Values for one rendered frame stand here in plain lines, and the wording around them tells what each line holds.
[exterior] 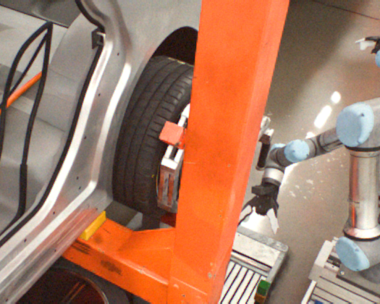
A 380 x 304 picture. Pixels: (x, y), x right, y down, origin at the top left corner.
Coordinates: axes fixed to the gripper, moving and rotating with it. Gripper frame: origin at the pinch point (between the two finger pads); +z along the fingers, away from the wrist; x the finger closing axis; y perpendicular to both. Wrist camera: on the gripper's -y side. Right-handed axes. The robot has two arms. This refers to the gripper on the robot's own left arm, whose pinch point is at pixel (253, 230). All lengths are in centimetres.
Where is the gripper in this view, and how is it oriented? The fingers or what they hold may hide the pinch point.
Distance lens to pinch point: 188.5
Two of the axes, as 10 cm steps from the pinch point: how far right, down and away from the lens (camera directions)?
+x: -8.2, -1.0, 5.6
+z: -3.4, 8.8, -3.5
